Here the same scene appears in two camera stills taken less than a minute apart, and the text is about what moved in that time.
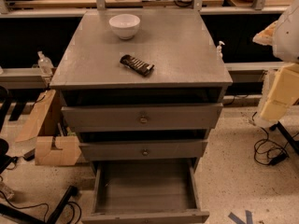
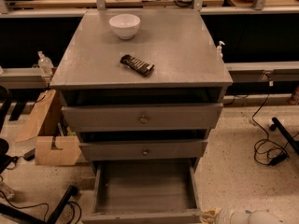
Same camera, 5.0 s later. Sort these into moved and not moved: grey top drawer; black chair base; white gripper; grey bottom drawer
Moved: white gripper
Not moved: grey top drawer; grey bottom drawer; black chair base
